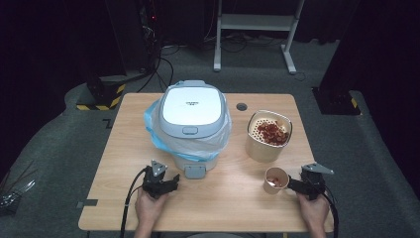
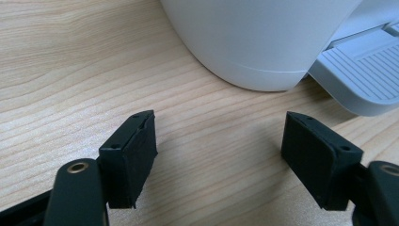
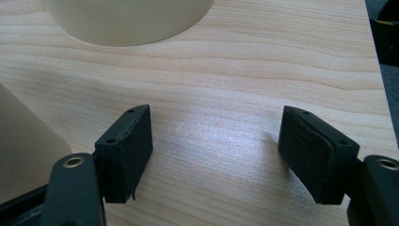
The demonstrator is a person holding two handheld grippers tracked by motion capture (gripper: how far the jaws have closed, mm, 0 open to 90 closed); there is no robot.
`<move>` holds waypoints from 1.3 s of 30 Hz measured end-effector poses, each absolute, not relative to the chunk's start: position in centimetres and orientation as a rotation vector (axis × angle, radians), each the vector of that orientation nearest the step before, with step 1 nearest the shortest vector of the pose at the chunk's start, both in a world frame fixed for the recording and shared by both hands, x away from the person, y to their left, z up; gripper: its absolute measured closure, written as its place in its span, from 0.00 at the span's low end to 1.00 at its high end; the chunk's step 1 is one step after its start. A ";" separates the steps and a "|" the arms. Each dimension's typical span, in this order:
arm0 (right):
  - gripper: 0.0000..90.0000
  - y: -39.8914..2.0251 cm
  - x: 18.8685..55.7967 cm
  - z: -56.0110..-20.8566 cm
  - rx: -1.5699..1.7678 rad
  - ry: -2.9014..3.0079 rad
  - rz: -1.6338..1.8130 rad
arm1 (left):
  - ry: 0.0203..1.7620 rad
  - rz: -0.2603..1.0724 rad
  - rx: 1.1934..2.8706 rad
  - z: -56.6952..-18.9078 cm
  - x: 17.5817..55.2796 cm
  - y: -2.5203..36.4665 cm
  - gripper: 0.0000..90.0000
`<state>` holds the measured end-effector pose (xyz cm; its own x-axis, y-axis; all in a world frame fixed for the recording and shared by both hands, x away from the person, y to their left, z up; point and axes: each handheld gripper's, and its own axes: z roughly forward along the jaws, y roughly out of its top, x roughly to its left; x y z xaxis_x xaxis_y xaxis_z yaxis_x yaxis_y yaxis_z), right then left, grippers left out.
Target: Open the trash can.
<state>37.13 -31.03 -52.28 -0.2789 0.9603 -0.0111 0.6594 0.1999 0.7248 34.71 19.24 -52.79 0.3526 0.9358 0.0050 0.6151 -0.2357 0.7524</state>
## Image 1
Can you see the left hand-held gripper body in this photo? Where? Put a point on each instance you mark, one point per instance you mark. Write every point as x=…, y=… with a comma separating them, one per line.
x=154, y=183

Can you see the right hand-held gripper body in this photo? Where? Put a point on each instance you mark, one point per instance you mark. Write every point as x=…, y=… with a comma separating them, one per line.
x=313, y=185

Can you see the brown paper cup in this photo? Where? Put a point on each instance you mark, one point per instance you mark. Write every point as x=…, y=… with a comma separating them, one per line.
x=272, y=188

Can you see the translucent blue-edged trash bag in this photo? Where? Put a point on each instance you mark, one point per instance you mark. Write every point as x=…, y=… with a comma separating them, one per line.
x=194, y=145

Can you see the beige strainer bucket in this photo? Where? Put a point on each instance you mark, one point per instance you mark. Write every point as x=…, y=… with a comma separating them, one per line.
x=261, y=150

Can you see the red food scraps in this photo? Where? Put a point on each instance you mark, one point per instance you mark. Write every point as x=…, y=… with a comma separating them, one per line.
x=273, y=133

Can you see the white grey pedal trash bin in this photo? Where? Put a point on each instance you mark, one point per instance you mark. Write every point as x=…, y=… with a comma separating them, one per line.
x=191, y=105

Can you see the person's right hand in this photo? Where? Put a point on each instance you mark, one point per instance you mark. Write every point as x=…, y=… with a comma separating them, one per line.
x=315, y=211

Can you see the person's left hand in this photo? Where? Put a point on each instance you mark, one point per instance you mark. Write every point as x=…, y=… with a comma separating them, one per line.
x=148, y=210

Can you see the grey tape piece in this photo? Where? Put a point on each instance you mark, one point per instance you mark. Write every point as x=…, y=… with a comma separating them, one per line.
x=88, y=203

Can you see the black stand with hazard stripes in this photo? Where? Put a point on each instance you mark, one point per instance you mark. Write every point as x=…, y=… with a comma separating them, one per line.
x=104, y=94
x=335, y=102

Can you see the metal rods bundle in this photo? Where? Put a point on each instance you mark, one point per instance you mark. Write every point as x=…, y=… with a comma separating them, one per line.
x=15, y=193

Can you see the black equipment rack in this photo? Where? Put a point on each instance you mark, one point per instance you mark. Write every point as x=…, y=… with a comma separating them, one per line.
x=132, y=33

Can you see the white metal stand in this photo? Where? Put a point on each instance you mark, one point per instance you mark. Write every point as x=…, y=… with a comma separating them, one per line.
x=254, y=22

